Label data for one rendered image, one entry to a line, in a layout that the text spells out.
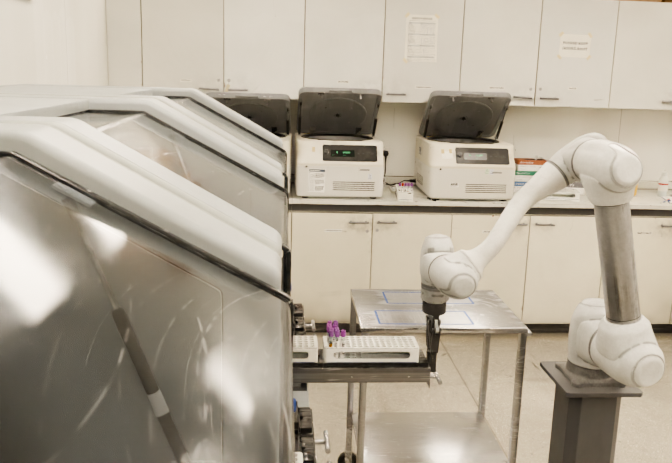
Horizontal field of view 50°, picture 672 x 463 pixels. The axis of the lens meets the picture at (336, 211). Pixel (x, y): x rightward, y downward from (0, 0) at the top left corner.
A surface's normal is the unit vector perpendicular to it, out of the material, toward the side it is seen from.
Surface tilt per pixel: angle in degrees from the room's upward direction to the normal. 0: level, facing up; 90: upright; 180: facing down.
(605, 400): 90
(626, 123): 90
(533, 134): 90
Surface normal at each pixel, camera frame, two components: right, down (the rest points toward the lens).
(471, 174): 0.07, 0.20
